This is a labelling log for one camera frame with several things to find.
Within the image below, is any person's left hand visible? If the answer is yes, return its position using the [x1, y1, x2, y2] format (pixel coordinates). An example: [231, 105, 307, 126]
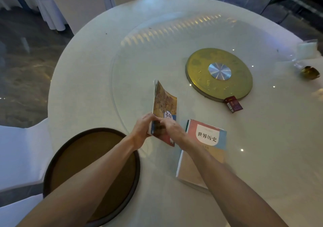
[130, 113, 162, 151]

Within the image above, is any person's right hand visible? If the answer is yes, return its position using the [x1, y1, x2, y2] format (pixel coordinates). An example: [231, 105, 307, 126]
[156, 117, 189, 150]

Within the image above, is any book with warriors cover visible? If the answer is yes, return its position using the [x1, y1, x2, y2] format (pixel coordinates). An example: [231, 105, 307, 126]
[147, 79, 178, 148]

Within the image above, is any book with pink cover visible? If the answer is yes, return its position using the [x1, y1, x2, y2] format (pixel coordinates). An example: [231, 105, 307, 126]
[176, 119, 227, 194]

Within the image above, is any round brown tray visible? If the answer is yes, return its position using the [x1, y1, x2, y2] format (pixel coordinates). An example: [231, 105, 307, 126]
[42, 127, 141, 227]

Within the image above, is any person's right forearm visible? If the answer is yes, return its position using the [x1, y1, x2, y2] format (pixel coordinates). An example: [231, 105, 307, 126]
[180, 138, 288, 227]

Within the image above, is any person's left forearm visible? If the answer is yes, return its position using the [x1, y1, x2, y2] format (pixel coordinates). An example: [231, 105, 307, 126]
[17, 134, 142, 227]

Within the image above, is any gold round turntable base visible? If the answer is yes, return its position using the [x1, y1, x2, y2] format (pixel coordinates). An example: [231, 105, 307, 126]
[185, 48, 254, 103]

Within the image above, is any clear glass turntable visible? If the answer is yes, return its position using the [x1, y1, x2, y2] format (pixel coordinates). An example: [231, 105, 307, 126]
[111, 12, 323, 184]

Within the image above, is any silver turntable hub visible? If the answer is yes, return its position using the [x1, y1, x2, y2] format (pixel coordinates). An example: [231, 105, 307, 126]
[208, 62, 231, 80]

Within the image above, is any white round table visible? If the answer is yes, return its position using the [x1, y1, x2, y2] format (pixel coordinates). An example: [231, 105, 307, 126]
[47, 0, 323, 227]

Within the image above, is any small gold ashtray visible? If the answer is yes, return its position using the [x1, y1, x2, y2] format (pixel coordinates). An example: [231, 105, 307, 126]
[299, 66, 320, 81]

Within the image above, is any clear acrylic sign holder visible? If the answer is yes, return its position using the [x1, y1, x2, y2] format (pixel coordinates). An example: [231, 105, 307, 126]
[290, 39, 319, 69]

